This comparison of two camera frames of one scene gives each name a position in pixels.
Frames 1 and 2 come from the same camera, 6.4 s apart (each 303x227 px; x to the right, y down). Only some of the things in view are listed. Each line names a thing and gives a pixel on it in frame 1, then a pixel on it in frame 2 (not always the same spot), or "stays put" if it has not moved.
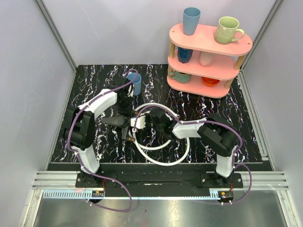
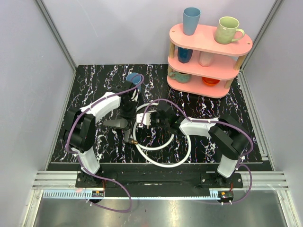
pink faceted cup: [205, 58] stays put
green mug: [227, 30] stays put
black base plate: [159, 184] stays put
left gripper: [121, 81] -> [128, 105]
